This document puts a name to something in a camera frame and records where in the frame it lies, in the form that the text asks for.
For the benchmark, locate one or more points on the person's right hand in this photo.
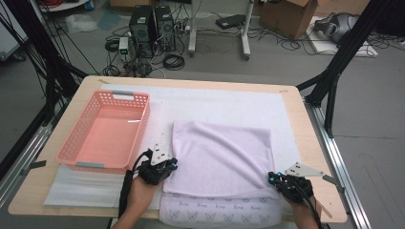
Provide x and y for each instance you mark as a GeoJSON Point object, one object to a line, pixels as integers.
{"type": "Point", "coordinates": [302, 210]}

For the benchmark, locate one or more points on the white metal stand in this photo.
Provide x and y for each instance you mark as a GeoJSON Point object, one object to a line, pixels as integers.
{"type": "Point", "coordinates": [192, 31]}

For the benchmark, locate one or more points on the clear plastic bag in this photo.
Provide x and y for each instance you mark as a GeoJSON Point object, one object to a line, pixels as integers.
{"type": "Point", "coordinates": [81, 23]}

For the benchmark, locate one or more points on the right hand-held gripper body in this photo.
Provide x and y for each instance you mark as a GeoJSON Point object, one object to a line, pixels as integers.
{"type": "Point", "coordinates": [296, 191]}

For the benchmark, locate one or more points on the black frame strut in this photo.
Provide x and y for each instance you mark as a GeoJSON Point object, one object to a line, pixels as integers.
{"type": "Point", "coordinates": [350, 41]}
{"type": "Point", "coordinates": [35, 38]}

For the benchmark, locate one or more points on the cardboard box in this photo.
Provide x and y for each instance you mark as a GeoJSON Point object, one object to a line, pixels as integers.
{"type": "Point", "coordinates": [286, 19]}

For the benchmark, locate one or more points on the grey rounded appliance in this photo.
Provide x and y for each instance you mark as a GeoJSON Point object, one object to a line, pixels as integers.
{"type": "Point", "coordinates": [337, 27]}

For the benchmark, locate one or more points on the white grid mat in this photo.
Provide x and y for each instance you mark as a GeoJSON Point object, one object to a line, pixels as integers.
{"type": "Point", "coordinates": [223, 95]}

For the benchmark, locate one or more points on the lavender printed towel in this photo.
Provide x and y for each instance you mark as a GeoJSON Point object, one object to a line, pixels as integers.
{"type": "Point", "coordinates": [223, 159]}

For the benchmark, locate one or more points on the pink plastic basket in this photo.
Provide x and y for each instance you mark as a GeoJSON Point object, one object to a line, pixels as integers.
{"type": "Point", "coordinates": [108, 136]}

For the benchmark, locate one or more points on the white round table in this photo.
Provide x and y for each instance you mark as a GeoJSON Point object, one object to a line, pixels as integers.
{"type": "Point", "coordinates": [63, 7]}

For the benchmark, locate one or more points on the black flat device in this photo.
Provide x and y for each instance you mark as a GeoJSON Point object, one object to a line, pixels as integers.
{"type": "Point", "coordinates": [230, 21]}

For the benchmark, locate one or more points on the aluminium rail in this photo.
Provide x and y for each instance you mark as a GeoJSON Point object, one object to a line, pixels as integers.
{"type": "Point", "coordinates": [25, 152]}
{"type": "Point", "coordinates": [323, 127]}

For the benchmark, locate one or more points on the white cabinet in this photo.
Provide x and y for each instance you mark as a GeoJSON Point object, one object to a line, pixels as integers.
{"type": "Point", "coordinates": [9, 41]}

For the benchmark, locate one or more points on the white flat board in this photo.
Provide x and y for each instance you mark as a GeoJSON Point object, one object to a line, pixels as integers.
{"type": "Point", "coordinates": [324, 47]}

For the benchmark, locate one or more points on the small white box green light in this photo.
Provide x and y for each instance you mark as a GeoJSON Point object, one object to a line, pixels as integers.
{"type": "Point", "coordinates": [123, 43]}

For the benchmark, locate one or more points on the person's left hand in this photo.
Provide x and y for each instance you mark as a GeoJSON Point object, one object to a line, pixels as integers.
{"type": "Point", "coordinates": [140, 195]}

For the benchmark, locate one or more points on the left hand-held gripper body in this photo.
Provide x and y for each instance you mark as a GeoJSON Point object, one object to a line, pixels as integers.
{"type": "Point", "coordinates": [156, 171]}

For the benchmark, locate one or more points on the black computer tower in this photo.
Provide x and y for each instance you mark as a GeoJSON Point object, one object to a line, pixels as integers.
{"type": "Point", "coordinates": [165, 28]}
{"type": "Point", "coordinates": [141, 31]}

